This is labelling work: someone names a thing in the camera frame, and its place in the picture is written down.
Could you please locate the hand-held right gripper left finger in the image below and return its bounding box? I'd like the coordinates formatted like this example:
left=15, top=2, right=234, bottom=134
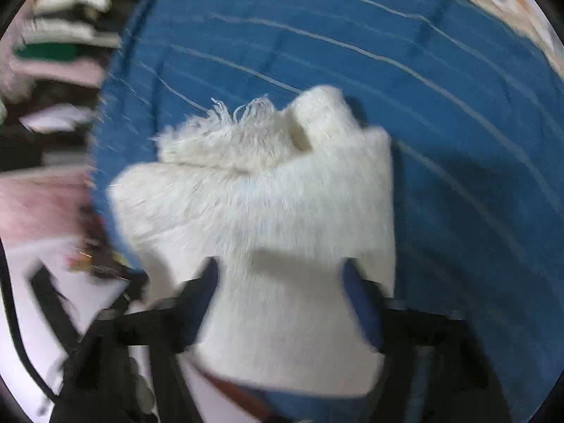
left=48, top=256, right=221, bottom=423

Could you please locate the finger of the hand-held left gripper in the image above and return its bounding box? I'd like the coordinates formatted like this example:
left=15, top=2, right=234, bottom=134
left=29, top=264, right=86, bottom=347

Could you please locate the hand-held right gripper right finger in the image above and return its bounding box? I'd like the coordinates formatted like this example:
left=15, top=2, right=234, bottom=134
left=341, top=258, right=513, bottom=423

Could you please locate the white tweed jacket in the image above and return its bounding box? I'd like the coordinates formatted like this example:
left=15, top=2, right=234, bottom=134
left=107, top=85, right=397, bottom=399

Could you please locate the shelf of folded clothes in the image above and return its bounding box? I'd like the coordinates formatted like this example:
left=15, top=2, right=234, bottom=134
left=0, top=0, right=166, bottom=241

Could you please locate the blue striped bedsheet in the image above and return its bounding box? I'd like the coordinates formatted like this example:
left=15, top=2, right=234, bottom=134
left=87, top=0, right=564, bottom=423

